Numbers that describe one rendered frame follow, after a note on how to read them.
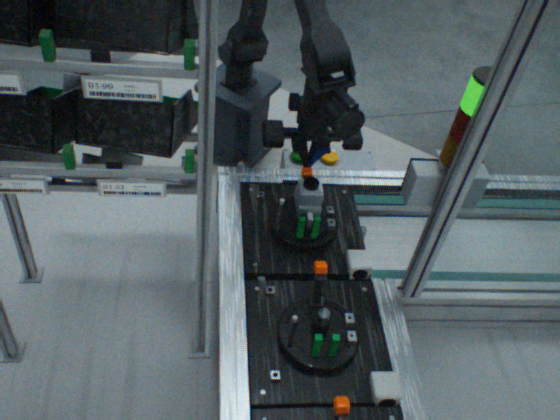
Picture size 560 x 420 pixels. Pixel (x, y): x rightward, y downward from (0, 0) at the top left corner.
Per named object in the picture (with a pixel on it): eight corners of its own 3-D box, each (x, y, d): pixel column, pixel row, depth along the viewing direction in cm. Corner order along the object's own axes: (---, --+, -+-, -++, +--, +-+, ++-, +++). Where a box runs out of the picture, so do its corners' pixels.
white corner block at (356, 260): (342, 262, 121) (346, 248, 118) (365, 262, 122) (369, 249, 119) (346, 281, 118) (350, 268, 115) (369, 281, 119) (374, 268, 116)
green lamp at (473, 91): (456, 97, 92) (467, 68, 88) (489, 98, 92) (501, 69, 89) (465, 118, 88) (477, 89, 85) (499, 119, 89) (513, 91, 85)
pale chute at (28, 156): (59, 175, 124) (62, 153, 124) (126, 185, 124) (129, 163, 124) (-6, 168, 96) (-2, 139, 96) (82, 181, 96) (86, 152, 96)
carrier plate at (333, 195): (240, 189, 132) (241, 182, 131) (350, 192, 135) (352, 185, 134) (244, 279, 116) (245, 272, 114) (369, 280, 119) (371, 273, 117)
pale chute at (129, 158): (138, 178, 126) (141, 156, 126) (202, 187, 126) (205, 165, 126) (97, 171, 98) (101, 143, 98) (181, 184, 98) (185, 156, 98)
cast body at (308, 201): (293, 195, 122) (298, 169, 117) (315, 196, 122) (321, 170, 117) (297, 227, 116) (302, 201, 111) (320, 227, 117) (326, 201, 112)
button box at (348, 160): (279, 167, 146) (282, 147, 141) (366, 169, 149) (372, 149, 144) (282, 187, 141) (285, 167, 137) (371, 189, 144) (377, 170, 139)
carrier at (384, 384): (244, 286, 115) (249, 242, 106) (370, 287, 118) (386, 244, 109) (249, 412, 98) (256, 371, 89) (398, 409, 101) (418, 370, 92)
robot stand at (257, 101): (226, 123, 161) (230, 56, 147) (274, 146, 157) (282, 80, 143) (192, 153, 152) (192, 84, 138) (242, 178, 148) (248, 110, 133)
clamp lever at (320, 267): (310, 298, 109) (314, 260, 106) (321, 298, 109) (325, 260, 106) (313, 309, 105) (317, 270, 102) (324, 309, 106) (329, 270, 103)
